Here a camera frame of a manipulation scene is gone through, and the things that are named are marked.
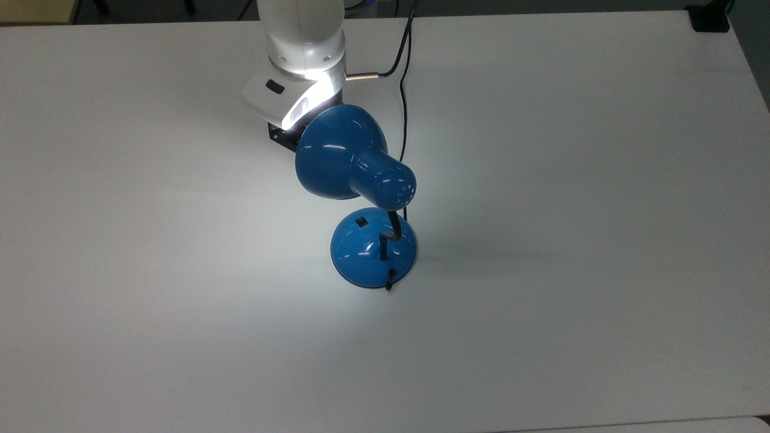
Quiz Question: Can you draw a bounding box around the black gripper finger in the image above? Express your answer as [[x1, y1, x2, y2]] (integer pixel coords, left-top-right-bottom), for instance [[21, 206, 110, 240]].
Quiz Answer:
[[268, 123, 301, 152]]

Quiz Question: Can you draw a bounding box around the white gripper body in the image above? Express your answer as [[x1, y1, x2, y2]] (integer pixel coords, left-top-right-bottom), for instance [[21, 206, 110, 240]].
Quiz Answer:
[[242, 65, 347, 131]]

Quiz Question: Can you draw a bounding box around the blue desk lamp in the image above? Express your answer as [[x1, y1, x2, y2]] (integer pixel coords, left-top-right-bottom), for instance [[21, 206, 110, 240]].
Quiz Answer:
[[294, 103, 419, 290]]

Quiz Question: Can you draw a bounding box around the wooden furniture piece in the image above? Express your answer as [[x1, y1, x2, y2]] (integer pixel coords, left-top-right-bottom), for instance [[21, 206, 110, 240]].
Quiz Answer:
[[0, 0, 82, 25]]

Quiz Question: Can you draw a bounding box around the black table clamp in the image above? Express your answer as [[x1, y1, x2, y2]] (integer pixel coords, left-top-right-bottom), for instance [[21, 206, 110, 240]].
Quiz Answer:
[[686, 0, 736, 33]]

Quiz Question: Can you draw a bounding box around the black arm cable with plug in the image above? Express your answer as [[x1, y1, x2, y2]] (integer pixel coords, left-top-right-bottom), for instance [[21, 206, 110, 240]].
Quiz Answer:
[[345, 0, 420, 82]]

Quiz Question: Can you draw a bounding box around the black lamp power cord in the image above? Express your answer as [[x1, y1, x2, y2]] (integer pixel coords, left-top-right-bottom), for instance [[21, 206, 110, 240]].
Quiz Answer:
[[385, 36, 412, 292]]

